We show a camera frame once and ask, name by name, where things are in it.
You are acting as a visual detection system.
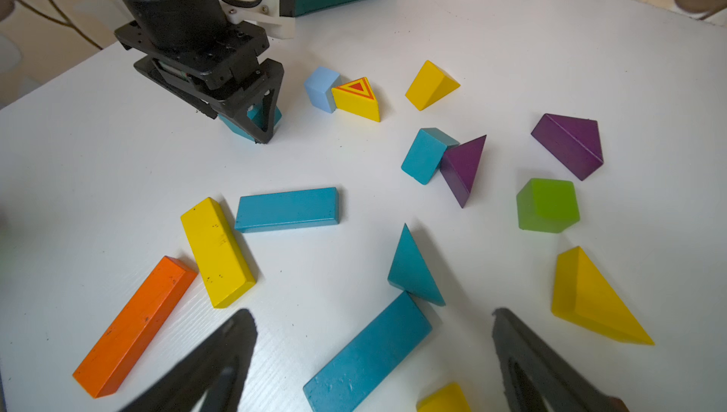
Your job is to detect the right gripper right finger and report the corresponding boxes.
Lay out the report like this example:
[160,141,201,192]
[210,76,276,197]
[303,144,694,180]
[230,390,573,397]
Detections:
[492,308,628,412]

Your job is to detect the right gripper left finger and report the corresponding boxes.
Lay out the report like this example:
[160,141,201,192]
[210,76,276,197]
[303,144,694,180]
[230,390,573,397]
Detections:
[123,309,257,411]

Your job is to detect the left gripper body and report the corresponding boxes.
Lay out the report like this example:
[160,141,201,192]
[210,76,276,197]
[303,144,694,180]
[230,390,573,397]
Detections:
[115,0,282,119]

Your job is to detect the teal triangle block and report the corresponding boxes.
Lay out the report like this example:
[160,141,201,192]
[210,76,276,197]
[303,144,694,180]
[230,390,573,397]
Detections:
[387,225,446,307]
[218,103,283,143]

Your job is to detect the light blue cube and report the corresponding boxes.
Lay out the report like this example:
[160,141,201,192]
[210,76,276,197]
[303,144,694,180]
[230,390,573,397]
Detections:
[304,67,343,114]

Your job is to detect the yellow triangle block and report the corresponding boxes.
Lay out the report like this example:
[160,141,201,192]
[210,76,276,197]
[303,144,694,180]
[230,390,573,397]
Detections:
[405,60,460,111]
[551,247,655,346]
[331,77,381,122]

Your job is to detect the yellow rectangular block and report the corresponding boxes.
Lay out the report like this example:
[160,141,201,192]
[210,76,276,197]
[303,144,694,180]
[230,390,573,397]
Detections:
[417,382,471,412]
[180,197,257,309]

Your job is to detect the orange rectangular block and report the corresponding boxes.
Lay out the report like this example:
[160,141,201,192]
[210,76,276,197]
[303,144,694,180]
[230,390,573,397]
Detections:
[73,256,197,399]

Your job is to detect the teal trapezoid block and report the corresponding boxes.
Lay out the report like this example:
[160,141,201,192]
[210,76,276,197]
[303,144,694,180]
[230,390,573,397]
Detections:
[401,128,459,185]

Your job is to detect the purple triangle block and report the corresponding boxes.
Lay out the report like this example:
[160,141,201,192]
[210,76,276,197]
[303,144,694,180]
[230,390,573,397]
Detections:
[531,113,604,181]
[440,136,487,208]

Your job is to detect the teal long block upright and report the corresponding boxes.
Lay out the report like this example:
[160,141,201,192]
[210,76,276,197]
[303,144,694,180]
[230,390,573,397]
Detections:
[303,292,432,411]

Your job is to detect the teal long block diagonal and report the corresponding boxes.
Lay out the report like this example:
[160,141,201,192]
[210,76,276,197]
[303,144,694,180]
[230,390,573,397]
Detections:
[234,187,340,233]

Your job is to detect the green cube upper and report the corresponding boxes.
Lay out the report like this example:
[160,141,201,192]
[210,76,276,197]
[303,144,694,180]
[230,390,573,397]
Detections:
[516,178,580,233]

